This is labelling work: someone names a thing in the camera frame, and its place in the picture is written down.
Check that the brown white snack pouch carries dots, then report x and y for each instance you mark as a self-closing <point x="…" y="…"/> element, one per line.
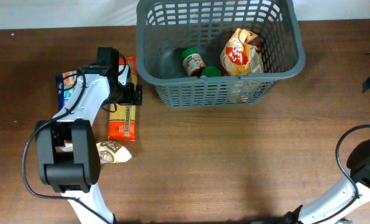
<point x="111" y="152"/>

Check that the San Remo spaghetti packet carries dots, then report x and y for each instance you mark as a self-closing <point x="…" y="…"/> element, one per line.
<point x="122" y="122"/>

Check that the Kleenex tissue multipack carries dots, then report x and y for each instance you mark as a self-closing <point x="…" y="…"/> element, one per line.
<point x="65" y="84"/>

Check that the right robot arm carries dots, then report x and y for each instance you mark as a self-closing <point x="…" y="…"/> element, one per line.
<point x="350" y="192"/>

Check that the orange crinkled snack bag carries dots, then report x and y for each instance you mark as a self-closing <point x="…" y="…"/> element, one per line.
<point x="241" y="56"/>

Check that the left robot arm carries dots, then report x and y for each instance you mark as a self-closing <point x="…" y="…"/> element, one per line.
<point x="68" y="158"/>

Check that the grey plastic basket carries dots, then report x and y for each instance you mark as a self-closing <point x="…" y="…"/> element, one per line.
<point x="166" y="28"/>

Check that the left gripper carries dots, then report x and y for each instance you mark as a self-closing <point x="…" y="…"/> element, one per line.
<point x="130" y="96"/>

